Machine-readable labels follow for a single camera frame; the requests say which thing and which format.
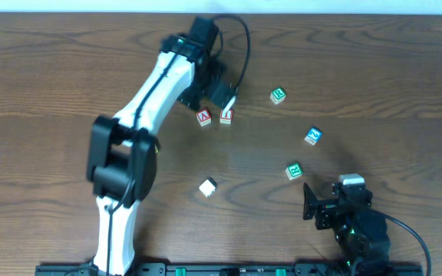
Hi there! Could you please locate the red letter A block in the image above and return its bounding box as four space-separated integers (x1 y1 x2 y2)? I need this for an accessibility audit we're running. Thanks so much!
196 109 212 127

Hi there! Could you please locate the red letter I block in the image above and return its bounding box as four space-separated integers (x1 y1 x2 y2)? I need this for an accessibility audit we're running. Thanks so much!
219 109 233 124

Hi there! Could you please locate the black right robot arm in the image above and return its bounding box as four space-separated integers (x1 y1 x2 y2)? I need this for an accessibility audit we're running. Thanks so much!
302 182 391 274

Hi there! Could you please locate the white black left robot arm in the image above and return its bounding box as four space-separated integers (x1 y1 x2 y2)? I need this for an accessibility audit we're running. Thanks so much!
86 17 237 275

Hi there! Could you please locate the green R block near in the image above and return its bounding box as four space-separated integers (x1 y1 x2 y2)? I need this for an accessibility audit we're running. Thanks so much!
285 163 303 180

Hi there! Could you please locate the green r block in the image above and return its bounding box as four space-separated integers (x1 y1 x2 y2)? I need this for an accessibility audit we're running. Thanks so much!
270 87 287 104
285 163 303 180

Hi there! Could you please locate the blue number 2 block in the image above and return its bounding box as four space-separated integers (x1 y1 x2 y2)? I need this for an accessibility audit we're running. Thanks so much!
304 127 322 146

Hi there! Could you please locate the green R block far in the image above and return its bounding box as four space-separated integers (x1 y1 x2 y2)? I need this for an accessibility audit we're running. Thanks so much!
270 87 287 104

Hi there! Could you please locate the plain white wooden block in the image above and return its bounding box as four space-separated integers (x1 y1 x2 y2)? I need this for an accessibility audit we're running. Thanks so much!
199 177 217 198

